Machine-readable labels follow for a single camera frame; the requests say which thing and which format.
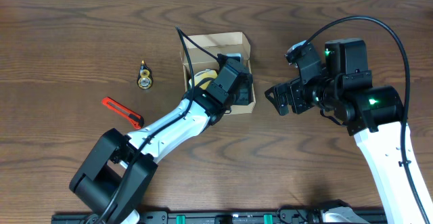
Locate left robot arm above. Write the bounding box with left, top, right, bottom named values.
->
left=69, top=54, right=252, bottom=223

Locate red utility knife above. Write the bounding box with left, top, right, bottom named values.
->
left=101, top=97, right=144, bottom=129

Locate left black cable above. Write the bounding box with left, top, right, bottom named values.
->
left=91, top=26, right=221, bottom=224

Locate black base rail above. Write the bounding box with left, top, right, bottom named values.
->
left=50, top=202, right=388, bottom=224

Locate black cable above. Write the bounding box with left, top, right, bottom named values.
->
left=91, top=26, right=221, bottom=224
left=302, top=15, right=432, bottom=224

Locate black yellow correction tape dispenser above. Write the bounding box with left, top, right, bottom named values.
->
left=137, top=60, right=153, bottom=90

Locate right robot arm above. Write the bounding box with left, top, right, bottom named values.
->
left=265, top=38, right=432, bottom=223

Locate cardboard box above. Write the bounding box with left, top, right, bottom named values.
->
left=180, top=32, right=256, bottom=115

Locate yellow sticky note pad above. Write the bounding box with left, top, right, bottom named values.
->
left=187, top=69, right=217, bottom=89

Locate right black cable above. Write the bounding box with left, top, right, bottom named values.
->
left=302, top=15, right=432, bottom=224

